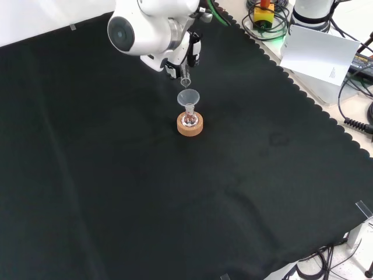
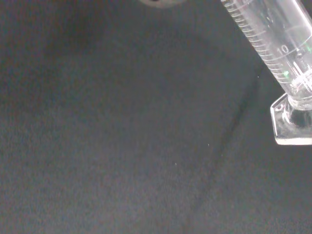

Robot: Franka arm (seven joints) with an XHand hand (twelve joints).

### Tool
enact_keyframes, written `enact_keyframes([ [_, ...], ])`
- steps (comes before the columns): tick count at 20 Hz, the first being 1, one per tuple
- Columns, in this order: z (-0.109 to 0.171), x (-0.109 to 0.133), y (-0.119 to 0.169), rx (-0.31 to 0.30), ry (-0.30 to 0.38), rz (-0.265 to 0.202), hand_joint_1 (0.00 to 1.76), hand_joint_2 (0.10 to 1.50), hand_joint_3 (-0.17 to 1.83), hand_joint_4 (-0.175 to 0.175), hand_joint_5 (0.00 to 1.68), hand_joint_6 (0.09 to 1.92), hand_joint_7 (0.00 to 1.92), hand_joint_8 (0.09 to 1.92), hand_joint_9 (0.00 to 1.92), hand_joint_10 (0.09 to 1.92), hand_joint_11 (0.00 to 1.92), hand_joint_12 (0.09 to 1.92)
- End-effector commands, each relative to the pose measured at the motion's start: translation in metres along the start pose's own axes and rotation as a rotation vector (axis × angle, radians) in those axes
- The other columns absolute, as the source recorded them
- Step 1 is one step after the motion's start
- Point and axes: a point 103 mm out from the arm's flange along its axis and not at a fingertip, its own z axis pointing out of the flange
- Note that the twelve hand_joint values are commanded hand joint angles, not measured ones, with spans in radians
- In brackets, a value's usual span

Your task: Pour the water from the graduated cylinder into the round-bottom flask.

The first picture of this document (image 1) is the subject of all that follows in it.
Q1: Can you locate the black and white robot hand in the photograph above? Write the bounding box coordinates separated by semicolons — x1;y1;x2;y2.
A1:
139;29;203;80

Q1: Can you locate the clear glass graduated cylinder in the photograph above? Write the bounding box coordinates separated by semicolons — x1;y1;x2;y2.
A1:
178;62;192;89

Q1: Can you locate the small glass round-bottom flask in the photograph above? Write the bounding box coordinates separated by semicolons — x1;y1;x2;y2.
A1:
181;105;199;128

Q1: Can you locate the clear plastic funnel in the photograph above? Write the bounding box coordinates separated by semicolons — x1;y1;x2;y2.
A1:
177;89;200;115

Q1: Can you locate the yellow stop button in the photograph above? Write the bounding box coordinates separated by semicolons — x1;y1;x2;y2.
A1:
252;0;276;32

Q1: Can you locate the black cloth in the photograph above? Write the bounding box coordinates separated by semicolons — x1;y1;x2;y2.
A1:
0;0;373;280

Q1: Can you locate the pale board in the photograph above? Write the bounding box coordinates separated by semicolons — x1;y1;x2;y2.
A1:
279;24;361;106

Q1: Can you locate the black power supply box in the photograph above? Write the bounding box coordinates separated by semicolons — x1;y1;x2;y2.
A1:
348;52;373;75

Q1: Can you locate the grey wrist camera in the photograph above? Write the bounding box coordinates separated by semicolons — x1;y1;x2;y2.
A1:
199;8;214;23

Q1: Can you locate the cork ring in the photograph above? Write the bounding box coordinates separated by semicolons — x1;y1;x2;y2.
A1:
176;111;205;137

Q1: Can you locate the black looped cable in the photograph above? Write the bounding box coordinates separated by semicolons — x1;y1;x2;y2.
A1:
241;0;292;41

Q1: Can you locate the black coiled cable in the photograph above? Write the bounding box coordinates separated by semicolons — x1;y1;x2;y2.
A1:
337;72;373;135

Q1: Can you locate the black cable bundle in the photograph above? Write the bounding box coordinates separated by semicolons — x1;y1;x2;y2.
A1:
281;244;352;280

